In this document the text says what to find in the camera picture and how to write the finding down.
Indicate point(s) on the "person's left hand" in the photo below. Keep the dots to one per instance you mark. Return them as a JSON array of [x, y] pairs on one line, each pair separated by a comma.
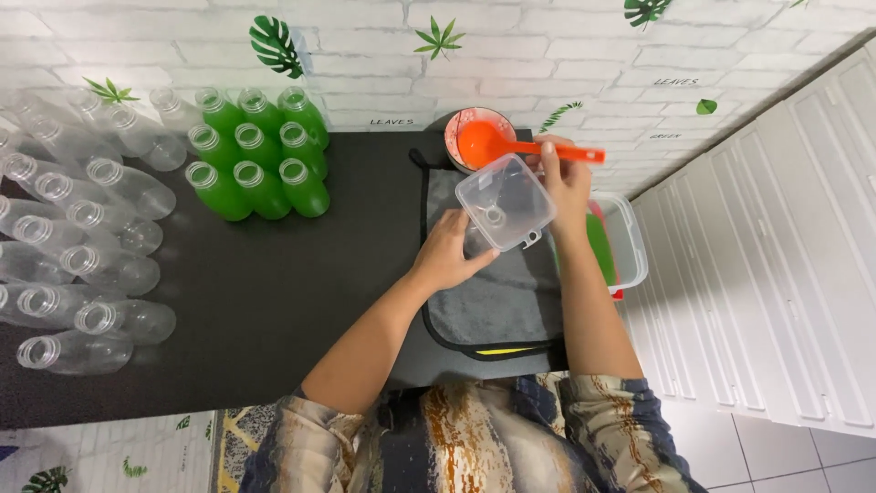
[[445, 257]]

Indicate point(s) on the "white panelled cabinet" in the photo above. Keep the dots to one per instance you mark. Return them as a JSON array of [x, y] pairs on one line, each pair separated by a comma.
[[787, 274]]

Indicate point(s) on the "grey cloth with black edge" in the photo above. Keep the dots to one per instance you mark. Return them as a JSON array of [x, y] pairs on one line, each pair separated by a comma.
[[493, 305]]

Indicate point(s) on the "person's right hand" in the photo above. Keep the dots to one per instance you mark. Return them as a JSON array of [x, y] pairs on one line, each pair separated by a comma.
[[571, 192]]

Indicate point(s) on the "group of empty clear bottles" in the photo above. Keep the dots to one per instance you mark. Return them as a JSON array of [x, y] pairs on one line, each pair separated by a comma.
[[116, 270]]

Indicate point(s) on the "clear tub with green liquid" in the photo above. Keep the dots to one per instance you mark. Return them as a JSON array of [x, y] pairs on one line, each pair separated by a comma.
[[633, 239]]

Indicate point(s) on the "patterned floor rug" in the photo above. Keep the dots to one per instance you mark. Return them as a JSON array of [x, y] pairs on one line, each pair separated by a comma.
[[236, 438]]

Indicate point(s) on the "person's patterned shirt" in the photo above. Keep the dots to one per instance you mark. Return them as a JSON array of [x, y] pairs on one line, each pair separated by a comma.
[[479, 438]]

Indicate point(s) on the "clear plastic bottle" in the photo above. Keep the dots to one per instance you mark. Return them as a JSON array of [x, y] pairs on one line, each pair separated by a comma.
[[476, 242]]

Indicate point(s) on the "group of green filled bottles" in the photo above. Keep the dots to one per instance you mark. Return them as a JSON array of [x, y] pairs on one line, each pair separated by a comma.
[[263, 195]]

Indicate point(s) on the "bowl of orange liquid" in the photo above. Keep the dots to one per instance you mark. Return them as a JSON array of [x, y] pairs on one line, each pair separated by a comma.
[[454, 133]]

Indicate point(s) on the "orange plastic ladle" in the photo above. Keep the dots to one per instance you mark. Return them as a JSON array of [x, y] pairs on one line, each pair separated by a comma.
[[479, 144]]

